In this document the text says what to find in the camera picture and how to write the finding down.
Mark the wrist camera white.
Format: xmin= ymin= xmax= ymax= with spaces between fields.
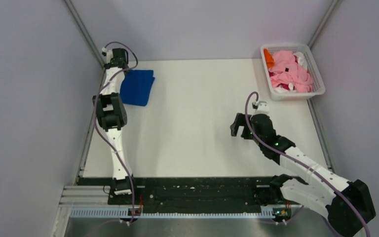
xmin=101 ymin=47 xmax=108 ymax=56
xmin=252 ymin=101 xmax=269 ymax=115

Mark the white garment in basket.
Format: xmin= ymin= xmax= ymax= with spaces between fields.
xmin=293 ymin=52 xmax=308 ymax=71

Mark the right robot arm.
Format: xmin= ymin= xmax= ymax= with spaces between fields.
xmin=230 ymin=113 xmax=376 ymax=237

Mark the white slotted cable duct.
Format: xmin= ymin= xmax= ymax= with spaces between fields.
xmin=70 ymin=207 xmax=289 ymax=219

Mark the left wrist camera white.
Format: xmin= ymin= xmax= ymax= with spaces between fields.
xmin=101 ymin=47 xmax=108 ymax=56

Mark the white plastic laundry basket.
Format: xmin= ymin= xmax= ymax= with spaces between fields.
xmin=261 ymin=43 xmax=326 ymax=101

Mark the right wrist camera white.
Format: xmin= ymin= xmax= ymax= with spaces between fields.
xmin=252 ymin=101 xmax=269 ymax=115

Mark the orange garment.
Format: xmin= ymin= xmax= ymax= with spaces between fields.
xmin=263 ymin=48 xmax=275 ymax=69

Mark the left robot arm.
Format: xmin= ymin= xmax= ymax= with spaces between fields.
xmin=93 ymin=47 xmax=139 ymax=204

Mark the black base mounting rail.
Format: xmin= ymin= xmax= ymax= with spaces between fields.
xmin=76 ymin=176 xmax=337 ymax=215

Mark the pink t shirt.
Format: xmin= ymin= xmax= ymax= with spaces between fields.
xmin=268 ymin=50 xmax=313 ymax=93

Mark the blue panda t shirt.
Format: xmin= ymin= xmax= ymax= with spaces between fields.
xmin=119 ymin=70 xmax=155 ymax=107

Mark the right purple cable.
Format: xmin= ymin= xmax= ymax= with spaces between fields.
xmin=244 ymin=91 xmax=372 ymax=237

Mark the red garment in basket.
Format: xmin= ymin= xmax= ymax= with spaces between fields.
xmin=276 ymin=83 xmax=295 ymax=91

